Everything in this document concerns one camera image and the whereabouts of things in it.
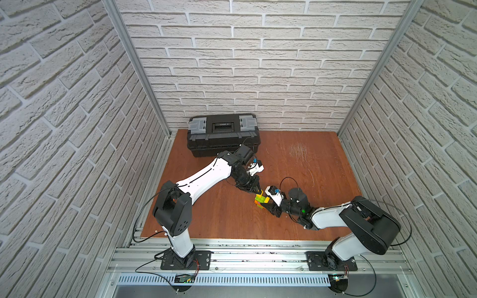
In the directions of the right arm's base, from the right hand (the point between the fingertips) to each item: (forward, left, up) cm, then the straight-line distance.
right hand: (266, 198), depth 88 cm
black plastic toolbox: (+31, +27, +14) cm, 44 cm away
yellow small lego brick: (-3, +4, +10) cm, 11 cm away
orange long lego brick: (-2, +4, 0) cm, 5 cm away
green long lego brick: (-2, +3, +3) cm, 5 cm away
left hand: (-1, +3, +11) cm, 12 cm away
